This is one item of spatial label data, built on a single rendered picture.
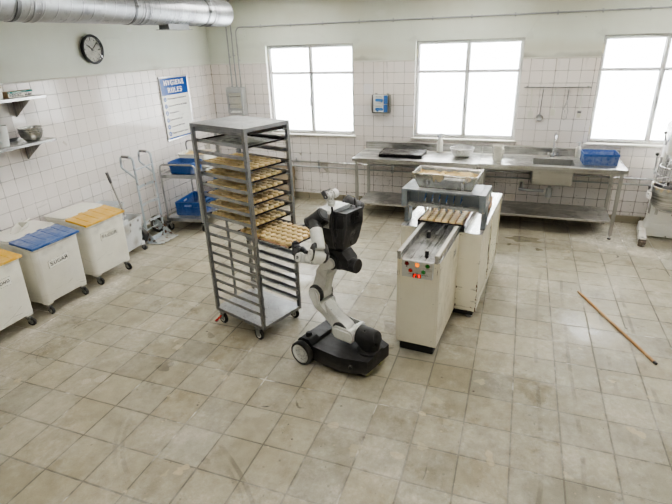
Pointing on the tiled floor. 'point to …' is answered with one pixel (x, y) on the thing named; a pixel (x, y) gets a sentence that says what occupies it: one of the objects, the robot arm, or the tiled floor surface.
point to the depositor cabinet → (468, 254)
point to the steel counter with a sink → (551, 176)
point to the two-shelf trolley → (192, 191)
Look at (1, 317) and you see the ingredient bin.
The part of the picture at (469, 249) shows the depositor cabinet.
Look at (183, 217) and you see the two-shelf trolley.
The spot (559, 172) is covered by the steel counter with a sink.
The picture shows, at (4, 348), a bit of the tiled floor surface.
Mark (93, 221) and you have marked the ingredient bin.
